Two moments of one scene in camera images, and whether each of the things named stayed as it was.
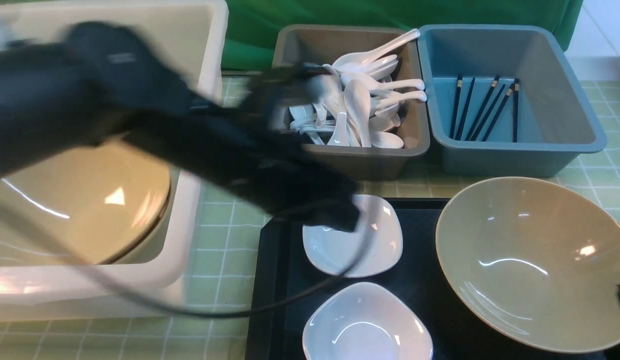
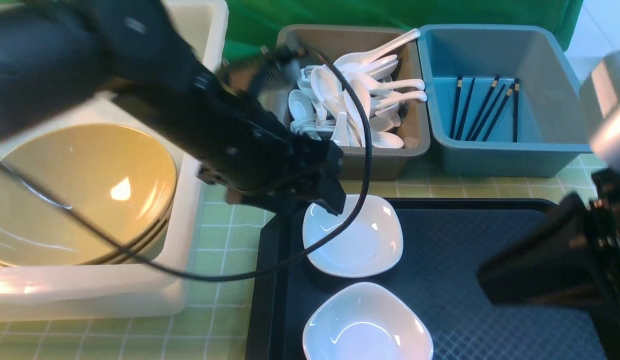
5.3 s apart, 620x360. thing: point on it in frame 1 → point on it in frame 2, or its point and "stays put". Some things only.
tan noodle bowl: [536, 261] → [77, 195]
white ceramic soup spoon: [357, 101] stays put
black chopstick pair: [496, 115] stays put
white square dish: [373, 245] stays put
